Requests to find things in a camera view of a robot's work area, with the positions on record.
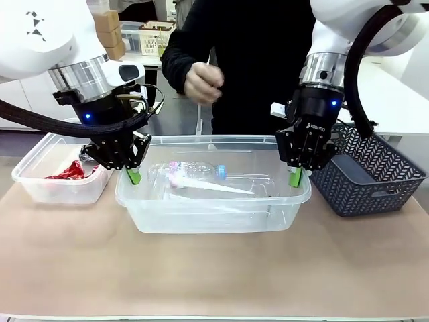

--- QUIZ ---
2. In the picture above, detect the dark woven plastic basket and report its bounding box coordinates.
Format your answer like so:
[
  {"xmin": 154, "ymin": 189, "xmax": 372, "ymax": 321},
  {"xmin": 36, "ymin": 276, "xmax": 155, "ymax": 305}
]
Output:
[{"xmin": 310, "ymin": 121, "xmax": 428, "ymax": 217}]

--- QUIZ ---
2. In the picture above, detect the small cardboard box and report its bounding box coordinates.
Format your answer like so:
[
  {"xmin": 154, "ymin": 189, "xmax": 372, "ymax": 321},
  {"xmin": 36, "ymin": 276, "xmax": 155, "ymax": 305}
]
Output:
[{"xmin": 105, "ymin": 41, "xmax": 127, "ymax": 62}]

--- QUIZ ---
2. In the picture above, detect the black left arm cable sleeve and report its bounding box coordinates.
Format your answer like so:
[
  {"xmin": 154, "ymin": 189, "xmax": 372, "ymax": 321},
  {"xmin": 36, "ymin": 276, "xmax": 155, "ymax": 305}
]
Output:
[{"xmin": 0, "ymin": 83, "xmax": 166, "ymax": 139}]

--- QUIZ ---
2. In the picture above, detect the person's right hand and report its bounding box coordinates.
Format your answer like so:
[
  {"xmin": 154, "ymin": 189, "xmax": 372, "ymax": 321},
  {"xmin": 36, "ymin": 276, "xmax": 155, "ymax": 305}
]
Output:
[{"xmin": 183, "ymin": 61, "xmax": 225, "ymax": 108}]

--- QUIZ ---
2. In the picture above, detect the clear storage box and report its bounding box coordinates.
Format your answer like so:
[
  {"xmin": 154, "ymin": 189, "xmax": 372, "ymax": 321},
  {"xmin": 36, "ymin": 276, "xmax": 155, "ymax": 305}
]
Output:
[{"xmin": 119, "ymin": 20, "xmax": 141, "ymax": 53}]

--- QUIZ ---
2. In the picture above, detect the clear plastic bottle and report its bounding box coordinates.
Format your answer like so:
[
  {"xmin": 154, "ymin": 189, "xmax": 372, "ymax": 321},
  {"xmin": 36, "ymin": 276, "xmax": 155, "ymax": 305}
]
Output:
[{"xmin": 147, "ymin": 160, "xmax": 229, "ymax": 189}]

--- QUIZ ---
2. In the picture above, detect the person's right forearm black sleeve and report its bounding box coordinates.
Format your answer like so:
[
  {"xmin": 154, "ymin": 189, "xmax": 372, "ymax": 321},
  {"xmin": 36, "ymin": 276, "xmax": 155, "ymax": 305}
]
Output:
[{"xmin": 161, "ymin": 28, "xmax": 202, "ymax": 95}]

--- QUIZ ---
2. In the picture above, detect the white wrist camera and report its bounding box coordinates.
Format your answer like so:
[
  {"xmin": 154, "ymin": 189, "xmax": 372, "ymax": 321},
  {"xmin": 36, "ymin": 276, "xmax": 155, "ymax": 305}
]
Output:
[
  {"xmin": 107, "ymin": 60, "xmax": 147, "ymax": 89},
  {"xmin": 270, "ymin": 101, "xmax": 288, "ymax": 119}
]

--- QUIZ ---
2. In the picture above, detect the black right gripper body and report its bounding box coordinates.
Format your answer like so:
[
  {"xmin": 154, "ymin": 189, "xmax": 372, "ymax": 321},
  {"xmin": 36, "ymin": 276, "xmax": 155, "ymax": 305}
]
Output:
[{"xmin": 286, "ymin": 85, "xmax": 345, "ymax": 168}]

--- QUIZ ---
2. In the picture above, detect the white plastic knife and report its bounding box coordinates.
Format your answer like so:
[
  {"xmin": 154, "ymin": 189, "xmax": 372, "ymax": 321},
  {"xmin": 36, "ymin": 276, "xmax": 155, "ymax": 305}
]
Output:
[{"xmin": 168, "ymin": 176, "xmax": 256, "ymax": 197}]

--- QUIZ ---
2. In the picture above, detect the small clear plastic container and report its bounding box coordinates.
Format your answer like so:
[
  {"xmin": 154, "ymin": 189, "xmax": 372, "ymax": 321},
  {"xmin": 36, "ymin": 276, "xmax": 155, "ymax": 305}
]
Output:
[{"xmin": 11, "ymin": 131, "xmax": 114, "ymax": 206}]

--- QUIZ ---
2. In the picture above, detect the medium cardboard box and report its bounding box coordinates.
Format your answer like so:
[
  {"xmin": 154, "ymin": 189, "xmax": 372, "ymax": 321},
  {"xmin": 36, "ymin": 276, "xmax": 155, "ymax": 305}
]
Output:
[{"xmin": 97, "ymin": 28, "xmax": 123, "ymax": 47}]

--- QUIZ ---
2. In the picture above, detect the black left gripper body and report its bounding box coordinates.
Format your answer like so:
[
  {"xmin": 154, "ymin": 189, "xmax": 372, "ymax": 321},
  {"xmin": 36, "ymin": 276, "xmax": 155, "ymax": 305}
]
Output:
[{"xmin": 52, "ymin": 85, "xmax": 149, "ymax": 171}]

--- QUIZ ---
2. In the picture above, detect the red crumpled wrapper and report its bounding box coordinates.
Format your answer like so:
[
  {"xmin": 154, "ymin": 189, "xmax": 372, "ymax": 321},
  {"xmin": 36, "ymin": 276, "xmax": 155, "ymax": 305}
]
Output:
[{"xmin": 43, "ymin": 160, "xmax": 101, "ymax": 181}]

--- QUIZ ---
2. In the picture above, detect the black right arm cable sleeve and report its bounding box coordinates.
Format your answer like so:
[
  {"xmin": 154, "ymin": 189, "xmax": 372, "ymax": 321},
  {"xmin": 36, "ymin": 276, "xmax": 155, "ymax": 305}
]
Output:
[{"xmin": 344, "ymin": 0, "xmax": 414, "ymax": 138}]

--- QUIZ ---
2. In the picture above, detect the white slotted crate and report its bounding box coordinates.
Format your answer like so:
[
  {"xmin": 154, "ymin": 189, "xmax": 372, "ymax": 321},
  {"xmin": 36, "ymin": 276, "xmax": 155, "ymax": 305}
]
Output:
[{"xmin": 138, "ymin": 21, "xmax": 176, "ymax": 56}]

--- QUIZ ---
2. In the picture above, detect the large clear plastic container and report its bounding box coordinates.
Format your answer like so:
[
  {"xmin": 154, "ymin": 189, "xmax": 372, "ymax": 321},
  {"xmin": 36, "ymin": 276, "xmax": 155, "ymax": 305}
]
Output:
[{"xmin": 115, "ymin": 134, "xmax": 312, "ymax": 235}]

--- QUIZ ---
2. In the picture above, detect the cup with green drink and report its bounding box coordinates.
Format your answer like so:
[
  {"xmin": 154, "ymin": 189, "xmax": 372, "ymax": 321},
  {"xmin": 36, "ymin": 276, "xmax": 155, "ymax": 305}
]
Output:
[{"xmin": 157, "ymin": 28, "xmax": 168, "ymax": 57}]

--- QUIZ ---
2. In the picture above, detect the large cardboard box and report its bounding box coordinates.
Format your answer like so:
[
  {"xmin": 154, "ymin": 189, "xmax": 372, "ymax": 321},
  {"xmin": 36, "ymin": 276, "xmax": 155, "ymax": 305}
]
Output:
[{"xmin": 92, "ymin": 9, "xmax": 121, "ymax": 34}]

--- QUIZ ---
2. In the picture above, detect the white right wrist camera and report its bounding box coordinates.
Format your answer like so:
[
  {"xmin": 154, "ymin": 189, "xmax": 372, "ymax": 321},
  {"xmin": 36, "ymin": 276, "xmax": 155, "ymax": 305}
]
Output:
[{"xmin": 270, "ymin": 101, "xmax": 288, "ymax": 119}]

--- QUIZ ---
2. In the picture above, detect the white background table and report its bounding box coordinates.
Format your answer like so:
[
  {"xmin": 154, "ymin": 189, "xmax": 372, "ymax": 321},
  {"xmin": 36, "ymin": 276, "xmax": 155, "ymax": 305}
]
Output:
[{"xmin": 119, "ymin": 50, "xmax": 166, "ymax": 70}]

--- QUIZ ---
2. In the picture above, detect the white plastic spoon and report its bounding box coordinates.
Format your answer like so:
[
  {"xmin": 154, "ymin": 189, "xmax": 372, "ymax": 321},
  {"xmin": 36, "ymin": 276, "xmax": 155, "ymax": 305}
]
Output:
[{"xmin": 195, "ymin": 49, "xmax": 216, "ymax": 150}]

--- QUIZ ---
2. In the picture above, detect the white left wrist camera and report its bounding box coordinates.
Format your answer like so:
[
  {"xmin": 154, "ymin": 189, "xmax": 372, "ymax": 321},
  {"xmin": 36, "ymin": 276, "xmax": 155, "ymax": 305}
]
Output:
[{"xmin": 107, "ymin": 60, "xmax": 147, "ymax": 89}]

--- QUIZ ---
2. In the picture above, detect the black arm cable sleeve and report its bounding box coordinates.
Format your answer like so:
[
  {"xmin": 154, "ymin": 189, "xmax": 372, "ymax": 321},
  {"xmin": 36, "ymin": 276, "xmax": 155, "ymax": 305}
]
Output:
[
  {"xmin": 344, "ymin": 0, "xmax": 414, "ymax": 138},
  {"xmin": 0, "ymin": 83, "xmax": 166, "ymax": 139}
]

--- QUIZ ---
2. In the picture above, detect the person's black torso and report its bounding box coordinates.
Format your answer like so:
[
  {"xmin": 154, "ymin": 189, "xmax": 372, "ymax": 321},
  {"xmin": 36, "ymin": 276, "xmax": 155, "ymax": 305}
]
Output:
[{"xmin": 160, "ymin": 0, "xmax": 318, "ymax": 136}]

